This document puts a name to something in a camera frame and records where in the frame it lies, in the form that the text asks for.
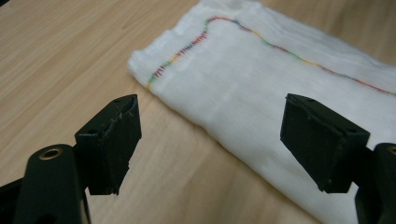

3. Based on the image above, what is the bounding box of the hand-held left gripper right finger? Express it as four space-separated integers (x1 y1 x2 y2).
279 92 372 194

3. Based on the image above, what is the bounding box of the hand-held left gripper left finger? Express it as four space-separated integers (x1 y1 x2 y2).
74 93 143 196

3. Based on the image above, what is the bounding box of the white cloth with coloured stitching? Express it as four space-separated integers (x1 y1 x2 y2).
127 0 396 224

